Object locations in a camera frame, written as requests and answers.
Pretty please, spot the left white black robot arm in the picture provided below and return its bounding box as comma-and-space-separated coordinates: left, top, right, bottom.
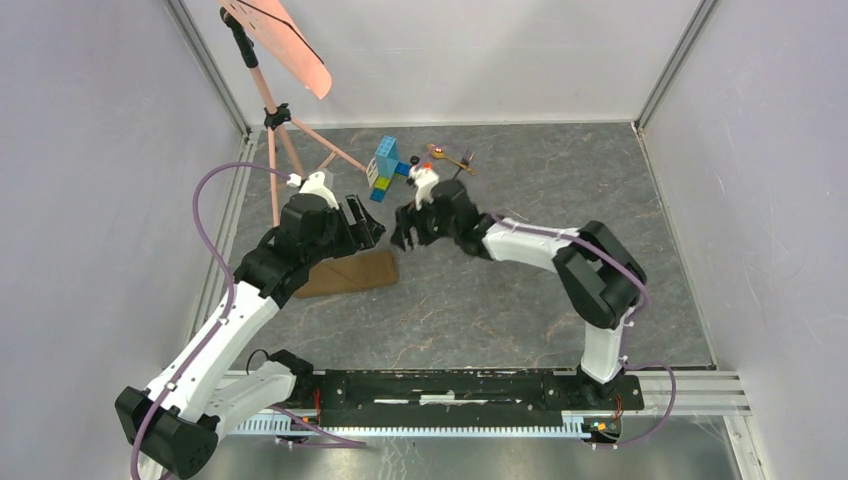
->
115, 194, 386, 479

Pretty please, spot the gold spoon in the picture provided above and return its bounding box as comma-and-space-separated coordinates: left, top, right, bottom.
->
426, 143, 471, 178

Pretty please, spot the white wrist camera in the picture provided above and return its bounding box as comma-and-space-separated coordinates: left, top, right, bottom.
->
408, 162, 440, 210
286, 169, 339, 210

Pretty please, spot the brown cloth napkin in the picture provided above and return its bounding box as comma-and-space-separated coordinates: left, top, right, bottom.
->
294, 250, 398, 299

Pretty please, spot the pink music stand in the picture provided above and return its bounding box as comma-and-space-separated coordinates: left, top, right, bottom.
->
217, 0, 369, 230

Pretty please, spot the purple cable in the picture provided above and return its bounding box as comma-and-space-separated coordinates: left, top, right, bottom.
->
486, 213, 678, 450
129, 162, 369, 480

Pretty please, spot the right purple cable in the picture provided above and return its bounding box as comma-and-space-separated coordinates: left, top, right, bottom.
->
486, 213, 678, 450

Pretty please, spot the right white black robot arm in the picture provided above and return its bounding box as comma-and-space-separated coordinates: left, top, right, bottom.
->
391, 180, 648, 408

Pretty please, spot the colourful toy block structure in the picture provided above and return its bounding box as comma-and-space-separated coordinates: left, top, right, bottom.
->
365, 135, 421, 203

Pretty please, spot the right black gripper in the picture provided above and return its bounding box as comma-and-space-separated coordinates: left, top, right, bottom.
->
392, 195, 460, 251

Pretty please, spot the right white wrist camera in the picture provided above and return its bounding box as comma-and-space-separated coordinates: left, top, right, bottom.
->
408, 162, 440, 210

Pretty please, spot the white slotted cable duct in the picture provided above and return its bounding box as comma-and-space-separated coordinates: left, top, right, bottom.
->
231, 410, 621, 442

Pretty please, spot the black fork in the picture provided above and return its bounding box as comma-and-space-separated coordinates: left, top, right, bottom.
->
455, 150, 477, 177

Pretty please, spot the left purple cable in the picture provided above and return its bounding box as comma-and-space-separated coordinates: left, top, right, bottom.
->
129, 162, 369, 480

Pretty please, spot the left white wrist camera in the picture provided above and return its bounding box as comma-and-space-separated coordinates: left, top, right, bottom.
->
286, 169, 339, 210

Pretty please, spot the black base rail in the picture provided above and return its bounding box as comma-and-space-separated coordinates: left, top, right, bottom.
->
279, 369, 645, 428

